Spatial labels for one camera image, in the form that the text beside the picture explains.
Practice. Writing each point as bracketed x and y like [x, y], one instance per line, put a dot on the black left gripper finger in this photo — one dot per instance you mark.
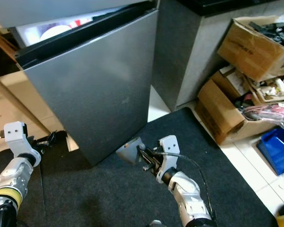
[57, 136]
[57, 144]

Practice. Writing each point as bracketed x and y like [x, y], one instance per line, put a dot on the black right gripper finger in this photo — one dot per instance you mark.
[146, 162]
[146, 152]

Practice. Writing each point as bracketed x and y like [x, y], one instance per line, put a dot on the blue plastic bowl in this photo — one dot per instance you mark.
[130, 151]

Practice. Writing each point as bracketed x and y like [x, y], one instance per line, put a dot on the grey fridge door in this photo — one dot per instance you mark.
[94, 90]

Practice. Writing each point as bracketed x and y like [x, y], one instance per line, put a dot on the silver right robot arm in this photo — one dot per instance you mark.
[189, 198]

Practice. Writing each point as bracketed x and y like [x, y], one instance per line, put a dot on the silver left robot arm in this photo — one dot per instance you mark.
[16, 179]

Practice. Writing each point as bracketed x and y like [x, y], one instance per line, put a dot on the grey two-door fridge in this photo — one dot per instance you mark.
[47, 9]

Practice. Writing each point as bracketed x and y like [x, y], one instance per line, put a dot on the grey right robot leg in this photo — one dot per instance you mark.
[156, 223]

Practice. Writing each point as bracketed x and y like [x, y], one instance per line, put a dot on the large open cardboard box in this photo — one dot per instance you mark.
[215, 111]

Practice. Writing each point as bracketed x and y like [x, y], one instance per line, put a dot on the white bowl with dark food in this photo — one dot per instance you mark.
[54, 33]

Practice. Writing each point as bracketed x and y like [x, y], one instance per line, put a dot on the grey counter cabinet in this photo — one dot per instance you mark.
[189, 52]

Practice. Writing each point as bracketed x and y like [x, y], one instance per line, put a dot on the small labelled cardboard box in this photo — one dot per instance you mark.
[232, 78]

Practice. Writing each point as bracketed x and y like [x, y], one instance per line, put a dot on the red white bowl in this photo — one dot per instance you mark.
[79, 23]

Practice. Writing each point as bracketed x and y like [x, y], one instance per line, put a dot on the blue plastic bin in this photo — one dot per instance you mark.
[274, 151]

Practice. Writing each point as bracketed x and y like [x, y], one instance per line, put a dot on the shallow cardboard tray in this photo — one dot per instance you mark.
[274, 97]

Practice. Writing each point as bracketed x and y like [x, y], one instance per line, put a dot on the cardboard box with black items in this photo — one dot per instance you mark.
[246, 52]

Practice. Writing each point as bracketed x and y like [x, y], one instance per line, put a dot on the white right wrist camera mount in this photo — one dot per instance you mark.
[169, 144]

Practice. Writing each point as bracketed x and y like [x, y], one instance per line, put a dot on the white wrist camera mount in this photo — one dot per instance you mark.
[14, 132]
[169, 144]

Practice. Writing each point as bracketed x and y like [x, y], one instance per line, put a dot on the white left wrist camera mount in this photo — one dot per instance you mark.
[14, 132]

